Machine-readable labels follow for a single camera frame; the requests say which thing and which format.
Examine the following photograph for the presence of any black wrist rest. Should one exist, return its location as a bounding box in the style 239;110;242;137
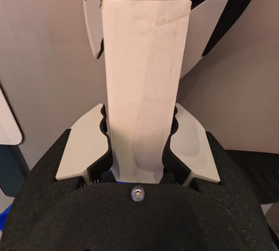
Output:
225;150;279;206

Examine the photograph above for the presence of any blue plastic bin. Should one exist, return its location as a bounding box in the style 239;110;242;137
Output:
0;204;12;232

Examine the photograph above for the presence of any dark flat pad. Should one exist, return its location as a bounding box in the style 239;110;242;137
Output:
0;144;30;197

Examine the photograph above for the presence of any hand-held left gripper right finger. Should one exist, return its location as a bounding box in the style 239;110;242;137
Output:
162;103;221;186

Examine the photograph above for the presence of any white stand base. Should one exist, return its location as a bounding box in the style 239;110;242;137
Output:
0;79;24;146

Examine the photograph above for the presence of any white cardboard box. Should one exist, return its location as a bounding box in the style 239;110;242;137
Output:
100;0;192;184

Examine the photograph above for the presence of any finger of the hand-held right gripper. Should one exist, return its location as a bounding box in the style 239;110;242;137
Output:
179;0;229;80
82;0;104;60

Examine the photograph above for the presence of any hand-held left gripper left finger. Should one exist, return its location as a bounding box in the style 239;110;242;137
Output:
55;103;114;183

